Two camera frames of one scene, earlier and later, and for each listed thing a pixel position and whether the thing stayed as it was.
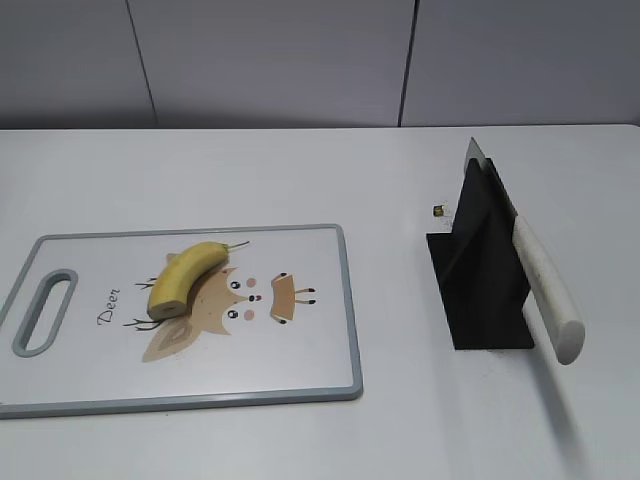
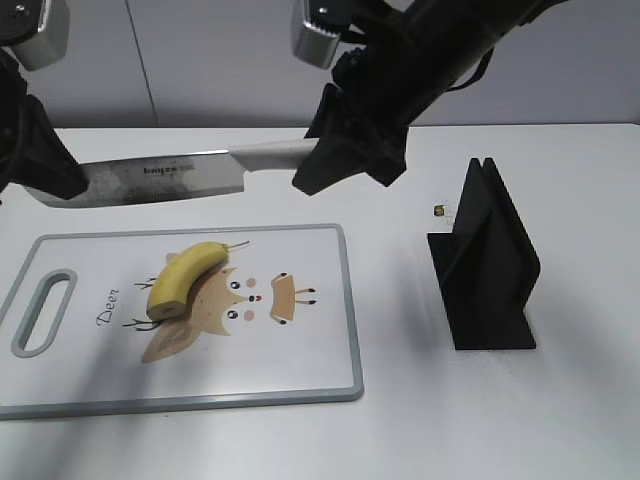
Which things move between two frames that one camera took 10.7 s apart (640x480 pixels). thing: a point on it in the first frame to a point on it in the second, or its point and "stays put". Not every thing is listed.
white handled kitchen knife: x=544 y=286 to x=175 y=177
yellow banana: x=171 y=290 stays put
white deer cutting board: x=183 y=320 stays put
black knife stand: x=480 y=267 stays put
